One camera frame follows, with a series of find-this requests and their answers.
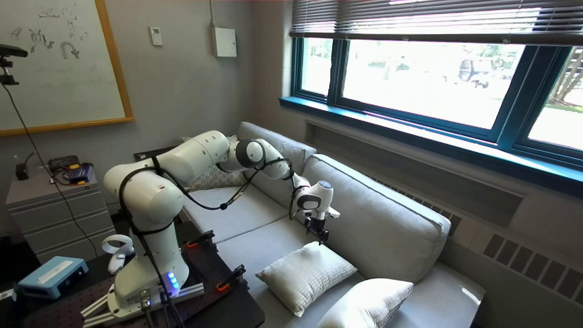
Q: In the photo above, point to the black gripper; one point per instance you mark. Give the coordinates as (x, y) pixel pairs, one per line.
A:
(316, 222)

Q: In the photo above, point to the cream striped cushion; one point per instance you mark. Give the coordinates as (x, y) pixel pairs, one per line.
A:
(365, 302)
(303, 275)

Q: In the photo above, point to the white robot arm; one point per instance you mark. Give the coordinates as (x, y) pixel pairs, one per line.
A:
(152, 200)

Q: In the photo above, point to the grey fabric couch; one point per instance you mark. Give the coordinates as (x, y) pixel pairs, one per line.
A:
(376, 224)

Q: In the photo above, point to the orange black clamp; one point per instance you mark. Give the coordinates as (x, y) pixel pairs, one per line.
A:
(197, 238)
(230, 277)

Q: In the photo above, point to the black robot table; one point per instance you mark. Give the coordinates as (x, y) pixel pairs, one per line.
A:
(234, 310)

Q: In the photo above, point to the wide teal framed window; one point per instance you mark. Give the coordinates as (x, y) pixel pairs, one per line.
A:
(425, 78)

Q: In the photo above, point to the white VR controller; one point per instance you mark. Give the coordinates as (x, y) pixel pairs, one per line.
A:
(117, 246)

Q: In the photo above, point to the baseboard radiator grille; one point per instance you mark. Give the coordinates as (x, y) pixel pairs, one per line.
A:
(534, 269)

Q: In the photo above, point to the slatted window blind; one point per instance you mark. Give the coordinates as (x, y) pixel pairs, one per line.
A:
(425, 18)

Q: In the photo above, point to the black orange gadget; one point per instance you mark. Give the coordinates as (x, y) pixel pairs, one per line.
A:
(73, 173)

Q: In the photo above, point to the grey filing cabinet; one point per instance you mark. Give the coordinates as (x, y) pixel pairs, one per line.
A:
(55, 211)

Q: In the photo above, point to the light blue box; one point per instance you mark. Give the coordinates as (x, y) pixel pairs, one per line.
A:
(52, 275)

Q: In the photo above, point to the small black item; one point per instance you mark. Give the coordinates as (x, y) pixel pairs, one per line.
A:
(22, 171)

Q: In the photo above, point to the wood framed whiteboard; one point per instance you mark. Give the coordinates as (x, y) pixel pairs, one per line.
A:
(55, 60)

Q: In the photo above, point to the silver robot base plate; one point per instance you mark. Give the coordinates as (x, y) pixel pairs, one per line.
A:
(183, 293)

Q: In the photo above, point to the white wall box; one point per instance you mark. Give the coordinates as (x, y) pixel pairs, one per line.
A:
(225, 42)

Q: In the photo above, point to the white wall thermostat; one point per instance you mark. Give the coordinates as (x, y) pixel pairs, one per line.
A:
(155, 36)

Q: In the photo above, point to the black camera on stand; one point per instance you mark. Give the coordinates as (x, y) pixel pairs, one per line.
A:
(10, 51)

